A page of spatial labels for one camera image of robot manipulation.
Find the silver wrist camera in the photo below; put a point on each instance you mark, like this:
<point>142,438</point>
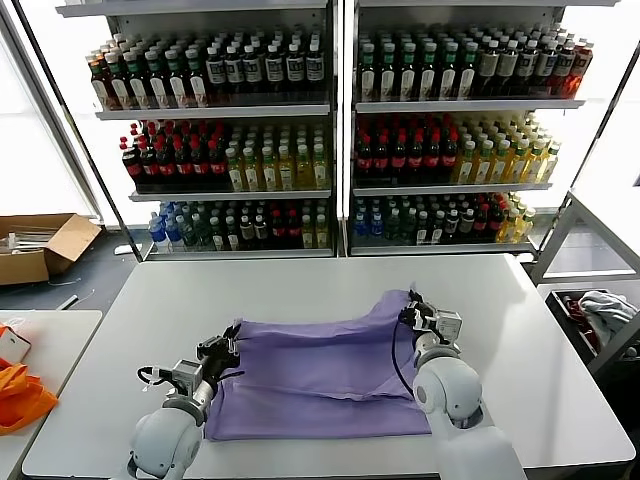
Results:
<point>186,374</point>
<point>448,325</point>

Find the small red cap cola bottle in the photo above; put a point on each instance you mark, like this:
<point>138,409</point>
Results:
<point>278,231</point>
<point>481,222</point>
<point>293,230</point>
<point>495,221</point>

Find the grey metal beverage shelf rack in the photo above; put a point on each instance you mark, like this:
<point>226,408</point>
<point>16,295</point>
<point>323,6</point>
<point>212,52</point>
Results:
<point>465,106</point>
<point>215,111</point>

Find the green cap dark tea bottle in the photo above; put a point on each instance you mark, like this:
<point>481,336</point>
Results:
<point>177,86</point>
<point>448,75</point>
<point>388,75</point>
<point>196,86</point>
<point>368,75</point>
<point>139,88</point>
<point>428,75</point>
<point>408,75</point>
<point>120,89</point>
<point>468,74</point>
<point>158,87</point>

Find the red drink bottle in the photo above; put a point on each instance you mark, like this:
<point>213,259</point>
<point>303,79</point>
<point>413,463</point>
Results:
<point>581,67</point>

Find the small yellow drink bottle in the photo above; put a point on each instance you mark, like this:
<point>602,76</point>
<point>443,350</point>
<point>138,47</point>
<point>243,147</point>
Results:
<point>523,225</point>
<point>508,227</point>
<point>307,232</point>
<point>321,232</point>

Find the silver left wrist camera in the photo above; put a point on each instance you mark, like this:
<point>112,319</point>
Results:
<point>186,374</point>

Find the black plastic bin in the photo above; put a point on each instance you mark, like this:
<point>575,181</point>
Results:
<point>570,327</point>

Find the small white floor object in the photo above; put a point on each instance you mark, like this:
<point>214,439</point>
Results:
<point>122,250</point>

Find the grey-white crumpled garment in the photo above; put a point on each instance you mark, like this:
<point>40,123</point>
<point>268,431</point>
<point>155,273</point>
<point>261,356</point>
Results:
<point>607,310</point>

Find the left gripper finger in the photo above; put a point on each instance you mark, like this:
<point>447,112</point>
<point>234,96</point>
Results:
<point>215,342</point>
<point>237,337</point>

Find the white cap dark drink bottle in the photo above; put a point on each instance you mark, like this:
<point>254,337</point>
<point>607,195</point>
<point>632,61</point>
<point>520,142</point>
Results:
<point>234,70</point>
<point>216,70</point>
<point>314,68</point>
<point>274,69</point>
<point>294,68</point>
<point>253,69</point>

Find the brown cardboard box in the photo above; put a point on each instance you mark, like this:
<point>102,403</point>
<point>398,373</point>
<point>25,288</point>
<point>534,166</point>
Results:
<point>70,240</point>

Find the blue label dark bottle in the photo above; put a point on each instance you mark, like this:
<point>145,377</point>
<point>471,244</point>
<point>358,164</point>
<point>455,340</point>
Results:
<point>547,66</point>
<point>528,66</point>
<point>565,66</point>

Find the short grey rod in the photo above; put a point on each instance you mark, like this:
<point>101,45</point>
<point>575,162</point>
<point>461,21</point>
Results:
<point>70,301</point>

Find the beige label dark bottle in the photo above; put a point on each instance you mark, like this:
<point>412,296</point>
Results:
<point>492,67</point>
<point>510,66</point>

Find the yellow juice bottle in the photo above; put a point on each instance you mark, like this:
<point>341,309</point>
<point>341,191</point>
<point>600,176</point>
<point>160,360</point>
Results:
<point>467,167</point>
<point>321,172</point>
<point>484,167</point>
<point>304,173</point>
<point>236,175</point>
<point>519,166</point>
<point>253,175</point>
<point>550,165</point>
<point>501,167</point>
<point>286,174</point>
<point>535,166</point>
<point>270,174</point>

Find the blue water bottle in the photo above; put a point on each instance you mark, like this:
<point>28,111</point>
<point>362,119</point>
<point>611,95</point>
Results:
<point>376,227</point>
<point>174,232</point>
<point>361,227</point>
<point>158,232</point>

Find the white card box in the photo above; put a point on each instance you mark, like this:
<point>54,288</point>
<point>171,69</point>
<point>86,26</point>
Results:
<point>12,347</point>

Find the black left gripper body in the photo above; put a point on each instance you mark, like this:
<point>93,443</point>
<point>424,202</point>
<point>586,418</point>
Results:
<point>220,361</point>

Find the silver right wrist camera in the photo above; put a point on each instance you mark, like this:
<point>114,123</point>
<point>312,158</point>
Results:
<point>448,325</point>

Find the orange fabric bag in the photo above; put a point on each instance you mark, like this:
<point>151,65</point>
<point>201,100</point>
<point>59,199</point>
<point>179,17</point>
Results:
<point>25,395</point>

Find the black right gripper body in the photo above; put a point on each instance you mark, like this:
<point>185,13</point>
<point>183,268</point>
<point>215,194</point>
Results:
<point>419,319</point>

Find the small dark drink bottle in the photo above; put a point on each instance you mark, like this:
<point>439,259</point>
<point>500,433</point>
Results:
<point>261,231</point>
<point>217,235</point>
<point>452,224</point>
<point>247,231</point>
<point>232,235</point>
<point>467,223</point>

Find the clear plastic packing material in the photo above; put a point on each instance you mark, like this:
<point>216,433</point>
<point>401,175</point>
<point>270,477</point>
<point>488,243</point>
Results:
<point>30,237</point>

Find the grey metal frame table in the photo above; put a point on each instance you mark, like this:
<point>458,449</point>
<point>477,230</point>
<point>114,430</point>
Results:
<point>554,237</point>

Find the red crumpled garment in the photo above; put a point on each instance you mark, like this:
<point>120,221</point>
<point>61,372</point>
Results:
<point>571,306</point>

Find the lilac t-shirt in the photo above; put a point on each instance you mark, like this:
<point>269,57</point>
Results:
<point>310,360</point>

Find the dark metal frame pole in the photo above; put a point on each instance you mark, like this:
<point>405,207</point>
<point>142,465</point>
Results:
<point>112,200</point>

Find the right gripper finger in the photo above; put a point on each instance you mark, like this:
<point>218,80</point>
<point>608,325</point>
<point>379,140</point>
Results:
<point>412,297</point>
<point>423,302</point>

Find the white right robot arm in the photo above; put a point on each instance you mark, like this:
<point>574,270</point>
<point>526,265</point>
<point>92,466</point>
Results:
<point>450,390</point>

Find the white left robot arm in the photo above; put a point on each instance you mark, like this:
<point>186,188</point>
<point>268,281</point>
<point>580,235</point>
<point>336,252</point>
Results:
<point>165,440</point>

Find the red tea bottle white label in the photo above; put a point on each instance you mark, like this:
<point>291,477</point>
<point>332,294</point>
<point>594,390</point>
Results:
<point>100,90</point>

